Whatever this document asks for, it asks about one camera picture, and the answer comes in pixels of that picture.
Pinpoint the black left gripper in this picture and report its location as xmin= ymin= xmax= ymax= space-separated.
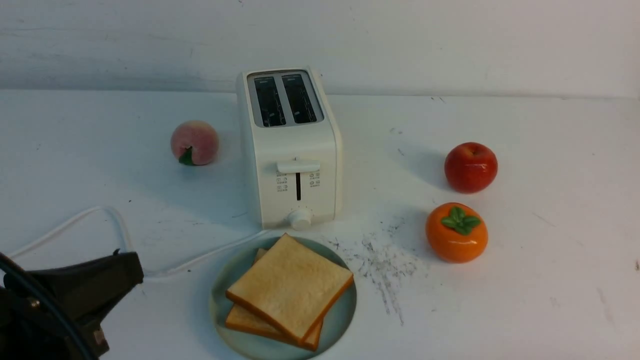
xmin=0 ymin=250 xmax=144 ymax=360

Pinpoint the toast slice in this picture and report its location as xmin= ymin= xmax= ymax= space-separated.
xmin=225 ymin=251 xmax=342 ymax=351
xmin=224 ymin=234 xmax=354 ymax=351

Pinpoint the white two-slot toaster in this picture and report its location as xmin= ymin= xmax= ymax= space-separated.
xmin=237 ymin=67 xmax=344 ymax=231

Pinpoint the light green round plate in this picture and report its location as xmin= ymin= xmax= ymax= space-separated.
xmin=208 ymin=237 xmax=358 ymax=360

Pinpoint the pink peach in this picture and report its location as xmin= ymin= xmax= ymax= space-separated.
xmin=170 ymin=120 xmax=220 ymax=166

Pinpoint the orange persimmon with green leaf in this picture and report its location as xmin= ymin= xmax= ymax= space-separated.
xmin=425 ymin=202 xmax=489 ymax=264

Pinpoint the red apple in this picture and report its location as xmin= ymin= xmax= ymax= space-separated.
xmin=444 ymin=142 xmax=499 ymax=194

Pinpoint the white toaster power cord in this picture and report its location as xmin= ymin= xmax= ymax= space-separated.
xmin=7 ymin=205 xmax=271 ymax=278

